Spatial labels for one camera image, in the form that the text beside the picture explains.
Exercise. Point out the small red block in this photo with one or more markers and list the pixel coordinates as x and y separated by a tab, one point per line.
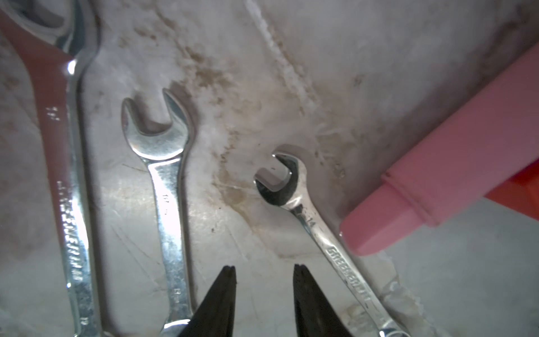
519	193

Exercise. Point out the large silver combination wrench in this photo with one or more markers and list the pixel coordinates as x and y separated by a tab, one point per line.
56	58

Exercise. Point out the small silver combination wrench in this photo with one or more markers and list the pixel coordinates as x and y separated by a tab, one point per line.
292	196

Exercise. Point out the silver end wrench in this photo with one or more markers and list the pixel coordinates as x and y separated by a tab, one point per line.
163	154

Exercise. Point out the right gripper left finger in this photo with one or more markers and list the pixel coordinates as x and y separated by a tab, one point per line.
215	315

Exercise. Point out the pink cylindrical bottle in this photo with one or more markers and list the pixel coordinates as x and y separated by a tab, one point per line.
489	139

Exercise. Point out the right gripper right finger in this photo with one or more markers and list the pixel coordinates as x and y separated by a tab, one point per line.
313	312

